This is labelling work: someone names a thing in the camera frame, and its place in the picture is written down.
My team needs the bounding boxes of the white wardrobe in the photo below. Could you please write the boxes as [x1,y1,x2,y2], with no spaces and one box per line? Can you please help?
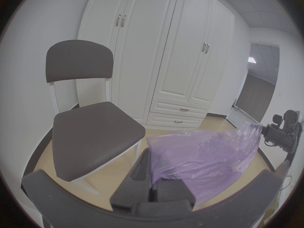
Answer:
[77,0,235,130]

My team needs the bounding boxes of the dark grey white chair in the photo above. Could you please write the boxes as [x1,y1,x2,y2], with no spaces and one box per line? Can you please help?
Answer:
[45,39,146,196]

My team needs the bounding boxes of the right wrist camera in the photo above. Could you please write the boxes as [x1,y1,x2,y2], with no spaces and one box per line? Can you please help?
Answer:
[273,114,284,128]

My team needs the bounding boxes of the purple plastic bag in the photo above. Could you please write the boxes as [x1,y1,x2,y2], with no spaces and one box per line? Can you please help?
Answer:
[146,123,263,205]

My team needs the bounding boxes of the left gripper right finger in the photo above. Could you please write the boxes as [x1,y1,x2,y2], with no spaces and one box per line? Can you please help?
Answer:
[152,178,196,206]

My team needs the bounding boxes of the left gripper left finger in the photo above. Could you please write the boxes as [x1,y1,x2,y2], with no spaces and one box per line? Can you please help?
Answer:
[110,148,155,211]

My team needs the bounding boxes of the grey curtain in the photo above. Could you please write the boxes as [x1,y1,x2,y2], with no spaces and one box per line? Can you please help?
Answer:
[236,73,277,124]

